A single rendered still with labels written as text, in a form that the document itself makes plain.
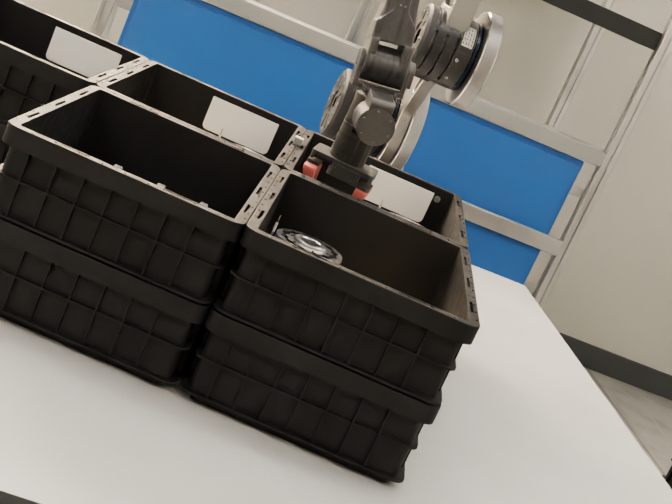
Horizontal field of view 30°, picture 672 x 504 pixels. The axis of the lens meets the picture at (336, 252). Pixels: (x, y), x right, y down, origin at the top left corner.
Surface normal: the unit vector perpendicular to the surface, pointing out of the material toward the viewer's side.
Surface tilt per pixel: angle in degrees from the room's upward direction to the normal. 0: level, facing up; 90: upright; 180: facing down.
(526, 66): 90
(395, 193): 90
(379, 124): 92
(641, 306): 90
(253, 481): 0
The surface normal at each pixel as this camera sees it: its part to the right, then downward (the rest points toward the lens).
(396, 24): 0.14, 0.16
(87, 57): -0.07, 0.24
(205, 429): 0.40, -0.88
